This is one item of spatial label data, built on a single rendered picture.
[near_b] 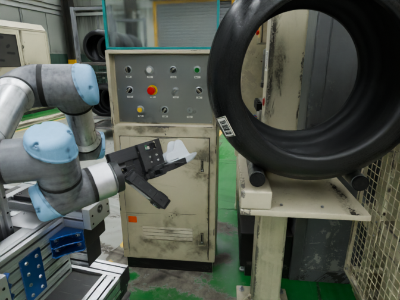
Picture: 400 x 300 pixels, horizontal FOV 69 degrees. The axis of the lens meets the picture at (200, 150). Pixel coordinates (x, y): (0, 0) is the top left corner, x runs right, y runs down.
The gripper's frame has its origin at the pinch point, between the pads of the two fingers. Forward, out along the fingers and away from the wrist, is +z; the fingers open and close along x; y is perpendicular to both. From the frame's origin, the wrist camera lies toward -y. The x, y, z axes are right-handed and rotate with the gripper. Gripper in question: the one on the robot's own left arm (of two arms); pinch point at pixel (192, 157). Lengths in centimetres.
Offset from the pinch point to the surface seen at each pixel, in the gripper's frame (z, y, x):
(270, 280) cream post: 43, -73, 42
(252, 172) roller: 17.4, -10.4, 0.6
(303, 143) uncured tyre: 48.0, -10.1, 6.4
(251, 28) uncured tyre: 18.5, 25.2, -12.9
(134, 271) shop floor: 0, -66, 113
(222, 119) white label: 12.1, 6.6, -0.3
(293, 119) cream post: 55, -2, 14
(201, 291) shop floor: 24, -81, 80
